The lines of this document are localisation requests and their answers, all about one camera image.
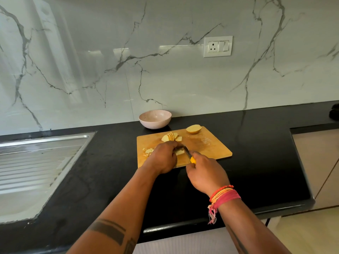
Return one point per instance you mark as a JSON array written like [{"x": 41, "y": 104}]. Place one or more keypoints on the fanned apple slices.
[{"x": 170, "y": 137}]

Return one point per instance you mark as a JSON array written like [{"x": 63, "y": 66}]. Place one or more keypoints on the person's left hand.
[{"x": 161, "y": 157}]

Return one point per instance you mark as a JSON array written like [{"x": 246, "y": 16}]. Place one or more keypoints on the red orange thread wristbands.
[{"x": 222, "y": 196}]

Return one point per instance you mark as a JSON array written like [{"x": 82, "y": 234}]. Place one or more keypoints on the person's right hand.
[{"x": 208, "y": 174}]

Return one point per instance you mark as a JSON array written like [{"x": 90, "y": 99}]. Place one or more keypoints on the white wall socket switch plate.
[{"x": 218, "y": 46}]

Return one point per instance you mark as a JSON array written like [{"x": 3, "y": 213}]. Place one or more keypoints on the person's left forearm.
[{"x": 124, "y": 211}]

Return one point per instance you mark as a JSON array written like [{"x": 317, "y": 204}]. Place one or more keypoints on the beige cabinet front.
[{"x": 317, "y": 163}]

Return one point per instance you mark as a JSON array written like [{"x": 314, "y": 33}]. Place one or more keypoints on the pink bowl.
[{"x": 155, "y": 119}]

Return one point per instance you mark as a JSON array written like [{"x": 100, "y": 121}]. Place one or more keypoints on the person's right forearm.
[{"x": 246, "y": 227}]

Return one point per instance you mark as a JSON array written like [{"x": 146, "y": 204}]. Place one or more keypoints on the black object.
[{"x": 334, "y": 111}]

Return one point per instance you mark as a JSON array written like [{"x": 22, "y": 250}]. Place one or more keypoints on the apple half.
[{"x": 193, "y": 129}]

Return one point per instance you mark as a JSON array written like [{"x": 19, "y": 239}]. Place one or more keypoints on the apple scraps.
[{"x": 147, "y": 151}]

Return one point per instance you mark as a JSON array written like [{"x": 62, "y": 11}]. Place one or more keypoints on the person's right thumb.
[{"x": 190, "y": 169}]

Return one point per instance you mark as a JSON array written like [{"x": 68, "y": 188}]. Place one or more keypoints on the person's left fingers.
[{"x": 170, "y": 146}]

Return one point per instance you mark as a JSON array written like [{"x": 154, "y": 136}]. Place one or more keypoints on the wooden cutting board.
[{"x": 209, "y": 146}]

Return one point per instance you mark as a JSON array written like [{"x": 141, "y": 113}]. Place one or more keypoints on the white ribbed cabinet front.
[{"x": 185, "y": 242}]

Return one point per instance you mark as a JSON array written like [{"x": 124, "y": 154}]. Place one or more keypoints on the apple piece being cut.
[{"x": 180, "y": 152}]

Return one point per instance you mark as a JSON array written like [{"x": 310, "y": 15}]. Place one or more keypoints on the steel sink drainboard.
[{"x": 34, "y": 169}]

